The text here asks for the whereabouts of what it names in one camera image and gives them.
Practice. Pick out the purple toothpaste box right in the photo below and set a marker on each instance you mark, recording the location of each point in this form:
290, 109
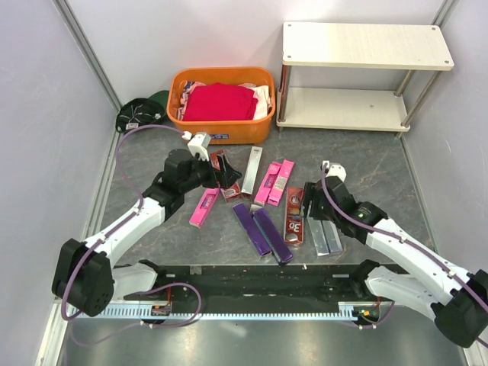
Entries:
279, 248

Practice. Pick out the silver Protefix toothpaste box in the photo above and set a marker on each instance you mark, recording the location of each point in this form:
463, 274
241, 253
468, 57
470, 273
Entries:
332, 237

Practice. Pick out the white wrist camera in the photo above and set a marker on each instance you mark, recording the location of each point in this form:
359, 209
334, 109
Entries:
333, 169
197, 144

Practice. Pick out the purple toothpaste box left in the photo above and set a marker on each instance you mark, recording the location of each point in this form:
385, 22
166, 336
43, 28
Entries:
253, 232

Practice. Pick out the white two-tier shelf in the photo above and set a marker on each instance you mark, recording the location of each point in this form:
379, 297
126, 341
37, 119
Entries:
419, 50

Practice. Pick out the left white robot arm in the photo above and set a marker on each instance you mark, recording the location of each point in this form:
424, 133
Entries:
87, 276

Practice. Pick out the purple toothpaste box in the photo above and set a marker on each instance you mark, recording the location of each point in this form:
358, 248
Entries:
253, 232
279, 248

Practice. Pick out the pink labelled toothpaste box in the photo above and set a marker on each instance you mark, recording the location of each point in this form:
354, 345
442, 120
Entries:
280, 182

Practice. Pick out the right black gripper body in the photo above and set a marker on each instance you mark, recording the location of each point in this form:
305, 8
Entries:
317, 210

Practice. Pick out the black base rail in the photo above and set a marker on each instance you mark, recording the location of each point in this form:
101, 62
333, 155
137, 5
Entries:
324, 283

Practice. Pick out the orange plastic basket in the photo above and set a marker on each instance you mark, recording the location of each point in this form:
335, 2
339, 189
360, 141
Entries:
229, 131

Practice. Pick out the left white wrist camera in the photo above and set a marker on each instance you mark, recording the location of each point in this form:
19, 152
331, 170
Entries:
197, 144

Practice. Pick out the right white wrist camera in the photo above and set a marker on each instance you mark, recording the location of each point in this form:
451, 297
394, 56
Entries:
333, 169

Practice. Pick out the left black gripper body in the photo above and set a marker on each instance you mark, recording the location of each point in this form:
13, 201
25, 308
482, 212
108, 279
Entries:
202, 174

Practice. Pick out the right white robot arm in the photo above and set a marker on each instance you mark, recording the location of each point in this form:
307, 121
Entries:
454, 298

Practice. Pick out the blue slotted cable duct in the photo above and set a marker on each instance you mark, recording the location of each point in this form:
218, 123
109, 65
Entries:
152, 313

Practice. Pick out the pink open toothpaste box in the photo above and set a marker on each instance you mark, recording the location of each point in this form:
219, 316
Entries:
267, 184

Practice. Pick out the red 3d toothpaste box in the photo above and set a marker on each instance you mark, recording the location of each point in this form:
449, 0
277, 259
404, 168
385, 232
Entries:
293, 221
233, 191

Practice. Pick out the silver-sided red toothpaste box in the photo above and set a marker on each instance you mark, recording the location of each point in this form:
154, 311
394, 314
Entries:
251, 170

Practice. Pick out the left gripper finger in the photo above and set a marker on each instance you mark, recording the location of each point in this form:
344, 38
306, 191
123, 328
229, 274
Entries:
225, 179
228, 172

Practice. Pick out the red folded cloth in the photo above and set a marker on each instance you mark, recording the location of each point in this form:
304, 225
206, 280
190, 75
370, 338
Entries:
219, 102

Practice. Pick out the dark green cap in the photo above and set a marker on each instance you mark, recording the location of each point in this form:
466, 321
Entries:
142, 111

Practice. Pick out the pink toothpaste box left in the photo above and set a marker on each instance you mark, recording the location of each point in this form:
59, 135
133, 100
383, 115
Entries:
204, 207

